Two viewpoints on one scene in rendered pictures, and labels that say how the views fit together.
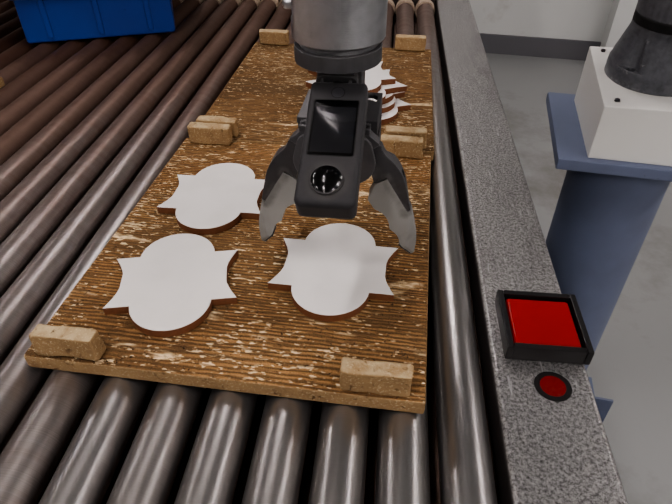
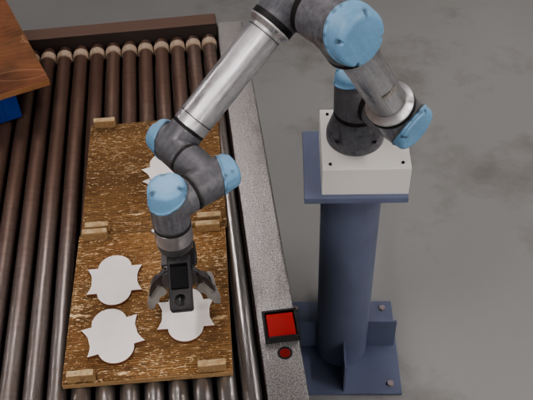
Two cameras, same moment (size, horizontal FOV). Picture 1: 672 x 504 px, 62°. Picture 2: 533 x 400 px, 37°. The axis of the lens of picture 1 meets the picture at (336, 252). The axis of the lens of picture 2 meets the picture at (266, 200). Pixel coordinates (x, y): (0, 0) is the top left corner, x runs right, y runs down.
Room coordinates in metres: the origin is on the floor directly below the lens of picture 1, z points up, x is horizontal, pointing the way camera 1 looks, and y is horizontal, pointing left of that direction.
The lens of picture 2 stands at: (-0.64, 0.02, 2.35)
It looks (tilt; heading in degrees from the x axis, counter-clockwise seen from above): 45 degrees down; 349
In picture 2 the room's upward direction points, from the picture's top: 2 degrees counter-clockwise
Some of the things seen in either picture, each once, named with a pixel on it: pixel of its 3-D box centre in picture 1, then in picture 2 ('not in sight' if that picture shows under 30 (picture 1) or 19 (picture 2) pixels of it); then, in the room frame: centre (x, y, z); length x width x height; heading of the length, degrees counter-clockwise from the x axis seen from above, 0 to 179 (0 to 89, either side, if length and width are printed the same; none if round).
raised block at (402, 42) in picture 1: (410, 42); not in sight; (1.08, -0.14, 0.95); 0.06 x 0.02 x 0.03; 83
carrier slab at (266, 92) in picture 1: (328, 90); (154, 173); (0.91, 0.01, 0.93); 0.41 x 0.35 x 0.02; 173
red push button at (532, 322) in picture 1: (540, 326); (281, 325); (0.37, -0.20, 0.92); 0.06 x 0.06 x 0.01; 84
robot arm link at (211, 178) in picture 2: not in sight; (205, 176); (0.51, -0.08, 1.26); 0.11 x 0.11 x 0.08; 27
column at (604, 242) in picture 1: (567, 308); (346, 266); (0.88, -0.52, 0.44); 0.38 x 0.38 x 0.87; 77
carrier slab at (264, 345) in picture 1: (272, 238); (150, 301); (0.50, 0.07, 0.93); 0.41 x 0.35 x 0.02; 172
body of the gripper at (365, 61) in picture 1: (339, 108); (178, 256); (0.46, 0.00, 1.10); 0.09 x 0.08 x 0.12; 172
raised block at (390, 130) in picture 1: (405, 137); (208, 217); (0.70, -0.10, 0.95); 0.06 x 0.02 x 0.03; 83
